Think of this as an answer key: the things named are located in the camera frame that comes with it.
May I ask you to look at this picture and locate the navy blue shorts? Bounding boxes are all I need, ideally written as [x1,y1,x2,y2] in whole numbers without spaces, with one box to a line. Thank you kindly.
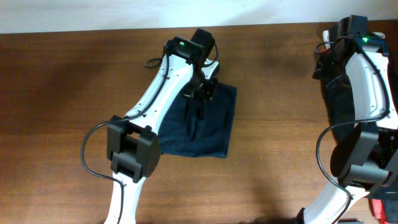
[158,83,237,158]

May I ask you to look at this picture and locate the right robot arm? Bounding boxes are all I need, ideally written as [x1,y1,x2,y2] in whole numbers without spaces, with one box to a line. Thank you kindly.
[296,15,397,223]

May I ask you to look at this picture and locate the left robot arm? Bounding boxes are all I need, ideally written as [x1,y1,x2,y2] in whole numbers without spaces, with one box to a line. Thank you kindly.
[105,29,219,223]

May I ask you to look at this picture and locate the red cloth in pile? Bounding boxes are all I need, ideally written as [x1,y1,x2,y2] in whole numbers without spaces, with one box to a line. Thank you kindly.
[320,49,330,55]

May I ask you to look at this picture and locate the white cloth in pile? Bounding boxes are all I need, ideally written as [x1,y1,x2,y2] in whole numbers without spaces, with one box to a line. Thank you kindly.
[322,30,330,50]

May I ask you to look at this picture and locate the black garment in pile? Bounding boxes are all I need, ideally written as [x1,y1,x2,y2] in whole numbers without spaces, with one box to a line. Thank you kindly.
[320,24,398,200]

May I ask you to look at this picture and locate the red item at bottom right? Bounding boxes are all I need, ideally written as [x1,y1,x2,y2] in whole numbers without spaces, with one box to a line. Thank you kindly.
[370,199,389,224]

